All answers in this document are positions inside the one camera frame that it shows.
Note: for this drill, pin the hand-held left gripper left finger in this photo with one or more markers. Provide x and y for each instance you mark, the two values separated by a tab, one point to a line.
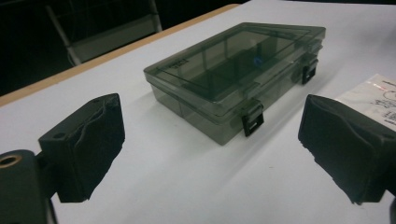
84	149

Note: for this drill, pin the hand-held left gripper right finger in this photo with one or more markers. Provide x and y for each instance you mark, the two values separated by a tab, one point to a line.
348	146

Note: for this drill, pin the white crinkled plastic packet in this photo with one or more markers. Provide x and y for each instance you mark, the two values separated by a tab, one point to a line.
378	93

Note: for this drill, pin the grey transparent plastic storage box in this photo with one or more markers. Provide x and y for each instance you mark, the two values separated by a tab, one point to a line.
218	77

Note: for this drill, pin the grey metal stand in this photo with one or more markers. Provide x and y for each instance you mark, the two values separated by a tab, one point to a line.
109	40

